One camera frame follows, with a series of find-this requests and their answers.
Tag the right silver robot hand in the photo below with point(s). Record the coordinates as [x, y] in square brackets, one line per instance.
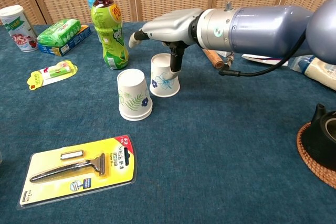
[173, 24]

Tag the white paper cup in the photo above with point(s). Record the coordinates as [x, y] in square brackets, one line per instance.
[134, 93]
[164, 85]
[135, 119]

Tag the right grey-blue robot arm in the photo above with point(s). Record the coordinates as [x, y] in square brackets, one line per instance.
[262, 30]

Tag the brown wooden rod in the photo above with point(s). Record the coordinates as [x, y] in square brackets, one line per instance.
[214, 57]

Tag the green tea bottle yellow cap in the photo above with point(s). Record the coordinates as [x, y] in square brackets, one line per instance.
[111, 32]

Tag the light blue drink can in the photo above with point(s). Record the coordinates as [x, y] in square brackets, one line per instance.
[90, 1]

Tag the blue and orange flat box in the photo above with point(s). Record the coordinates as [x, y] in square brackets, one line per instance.
[76, 41]

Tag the green wet wipes pack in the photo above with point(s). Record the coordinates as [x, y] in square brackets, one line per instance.
[60, 32]

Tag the lip balm blister pack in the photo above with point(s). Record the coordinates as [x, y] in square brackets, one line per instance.
[52, 73]

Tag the white-lidded printed canister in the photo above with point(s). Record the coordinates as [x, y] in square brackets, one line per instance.
[19, 30]

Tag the cream squeeze sauce bottle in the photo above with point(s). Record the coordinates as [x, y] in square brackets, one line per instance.
[323, 72]

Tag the yellow razor blister pack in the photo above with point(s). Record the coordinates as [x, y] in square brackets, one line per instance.
[78, 171]

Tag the black cast iron teapot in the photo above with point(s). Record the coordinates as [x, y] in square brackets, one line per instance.
[317, 142]

